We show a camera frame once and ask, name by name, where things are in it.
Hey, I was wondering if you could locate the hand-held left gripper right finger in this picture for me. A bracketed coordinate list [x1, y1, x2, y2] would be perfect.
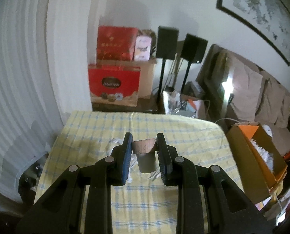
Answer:
[157, 133, 273, 234]

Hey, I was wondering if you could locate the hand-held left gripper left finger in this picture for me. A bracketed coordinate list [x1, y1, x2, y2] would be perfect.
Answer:
[17, 132, 133, 234]

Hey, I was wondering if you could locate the wooden-topped bottle stopper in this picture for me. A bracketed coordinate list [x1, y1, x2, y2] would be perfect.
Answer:
[131, 138, 158, 174]

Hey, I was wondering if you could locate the cardboard box with orange lining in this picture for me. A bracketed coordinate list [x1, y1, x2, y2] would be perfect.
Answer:
[226, 122, 288, 204]

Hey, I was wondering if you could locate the white feather duster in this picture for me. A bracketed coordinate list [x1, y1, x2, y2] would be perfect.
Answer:
[251, 139, 275, 174]

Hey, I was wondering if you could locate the yellow checkered tablecloth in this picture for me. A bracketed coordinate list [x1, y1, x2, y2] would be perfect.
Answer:
[34, 110, 246, 234]

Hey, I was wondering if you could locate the dark wooden low cabinet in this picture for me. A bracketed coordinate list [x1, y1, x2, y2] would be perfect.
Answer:
[91, 97, 165, 114]

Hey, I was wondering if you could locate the open box of clutter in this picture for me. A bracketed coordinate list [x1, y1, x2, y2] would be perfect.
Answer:
[162, 90, 210, 120]

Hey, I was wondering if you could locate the red gift box lower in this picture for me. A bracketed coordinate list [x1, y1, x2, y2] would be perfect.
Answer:
[88, 64, 141, 108]

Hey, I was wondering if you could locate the red gift box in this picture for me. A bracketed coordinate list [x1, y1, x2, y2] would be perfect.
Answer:
[88, 64, 141, 108]
[97, 26, 138, 61]

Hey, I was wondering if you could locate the black speaker stand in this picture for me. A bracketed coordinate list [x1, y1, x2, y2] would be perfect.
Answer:
[180, 62, 192, 95]
[158, 59, 166, 113]

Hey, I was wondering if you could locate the plain brown cardboard box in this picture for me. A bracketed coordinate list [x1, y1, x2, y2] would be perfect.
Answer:
[96, 58, 158, 99]

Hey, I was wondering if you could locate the black power unit with light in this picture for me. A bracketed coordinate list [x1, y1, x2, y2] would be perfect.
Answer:
[219, 78, 235, 103]

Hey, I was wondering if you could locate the brown sofa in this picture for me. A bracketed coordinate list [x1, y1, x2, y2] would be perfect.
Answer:
[196, 44, 290, 150]

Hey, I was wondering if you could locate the pink and white box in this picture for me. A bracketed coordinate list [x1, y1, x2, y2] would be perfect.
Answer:
[134, 35, 153, 62]

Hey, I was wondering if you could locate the white dome lamp device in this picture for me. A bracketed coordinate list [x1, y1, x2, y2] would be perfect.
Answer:
[262, 124, 274, 137]

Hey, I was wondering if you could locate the large brown cushion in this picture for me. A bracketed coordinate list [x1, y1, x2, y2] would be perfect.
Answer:
[229, 51, 264, 117]

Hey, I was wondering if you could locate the black speaker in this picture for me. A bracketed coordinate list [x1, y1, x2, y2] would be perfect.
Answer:
[156, 26, 179, 60]
[181, 34, 208, 64]

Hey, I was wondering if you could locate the medium brown cushion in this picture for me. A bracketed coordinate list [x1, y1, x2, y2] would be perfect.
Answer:
[255, 71, 286, 123]

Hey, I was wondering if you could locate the white curtain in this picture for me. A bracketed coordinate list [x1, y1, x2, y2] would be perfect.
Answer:
[0, 0, 95, 203]

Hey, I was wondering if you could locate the small brown cushion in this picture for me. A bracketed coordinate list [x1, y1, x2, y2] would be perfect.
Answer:
[277, 88, 290, 128]

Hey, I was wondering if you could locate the framed ink painting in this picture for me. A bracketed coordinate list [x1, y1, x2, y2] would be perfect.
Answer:
[216, 0, 290, 66]

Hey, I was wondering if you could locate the white power cable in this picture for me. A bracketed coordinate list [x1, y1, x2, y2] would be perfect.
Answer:
[214, 118, 241, 125]

